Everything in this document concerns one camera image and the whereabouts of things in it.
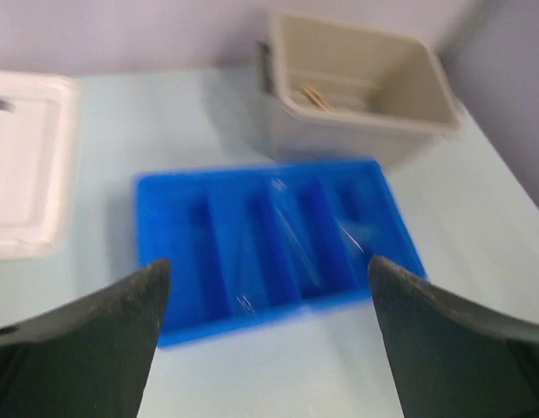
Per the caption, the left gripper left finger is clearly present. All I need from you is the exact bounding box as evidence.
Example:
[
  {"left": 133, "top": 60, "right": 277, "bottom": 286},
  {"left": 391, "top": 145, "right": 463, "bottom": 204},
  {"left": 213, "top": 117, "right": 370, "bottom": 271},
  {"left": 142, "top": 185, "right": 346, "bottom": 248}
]
[{"left": 0, "top": 260, "right": 171, "bottom": 417}]

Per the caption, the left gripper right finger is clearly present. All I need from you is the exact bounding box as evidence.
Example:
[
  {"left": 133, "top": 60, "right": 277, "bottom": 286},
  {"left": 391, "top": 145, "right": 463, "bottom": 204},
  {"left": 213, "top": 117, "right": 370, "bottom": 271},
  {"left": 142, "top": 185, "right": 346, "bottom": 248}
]
[{"left": 368, "top": 256, "right": 539, "bottom": 417}]

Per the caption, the white plastic bin lid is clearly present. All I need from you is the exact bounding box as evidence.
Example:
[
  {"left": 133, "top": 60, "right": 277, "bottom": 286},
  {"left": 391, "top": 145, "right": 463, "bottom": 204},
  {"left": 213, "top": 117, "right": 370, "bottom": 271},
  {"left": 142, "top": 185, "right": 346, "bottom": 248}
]
[{"left": 0, "top": 71, "right": 81, "bottom": 260}]

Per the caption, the wooden test tube clamp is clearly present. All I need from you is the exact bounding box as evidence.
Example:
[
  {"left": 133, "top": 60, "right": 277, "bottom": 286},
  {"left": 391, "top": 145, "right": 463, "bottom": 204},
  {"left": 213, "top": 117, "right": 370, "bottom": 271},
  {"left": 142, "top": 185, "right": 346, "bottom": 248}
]
[{"left": 301, "top": 85, "right": 333, "bottom": 111}]

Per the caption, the blue divided plastic tray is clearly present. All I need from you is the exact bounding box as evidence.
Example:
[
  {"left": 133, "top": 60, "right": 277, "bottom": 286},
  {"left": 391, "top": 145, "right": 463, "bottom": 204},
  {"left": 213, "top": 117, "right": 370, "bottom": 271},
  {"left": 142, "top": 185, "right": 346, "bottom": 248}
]
[{"left": 134, "top": 158, "right": 425, "bottom": 347}]

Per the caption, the beige plastic storage bin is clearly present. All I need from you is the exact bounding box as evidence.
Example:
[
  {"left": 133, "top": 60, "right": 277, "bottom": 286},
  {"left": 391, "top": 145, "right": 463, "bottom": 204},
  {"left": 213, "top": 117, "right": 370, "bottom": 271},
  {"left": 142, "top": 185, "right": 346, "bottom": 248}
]
[{"left": 261, "top": 10, "right": 462, "bottom": 168}]

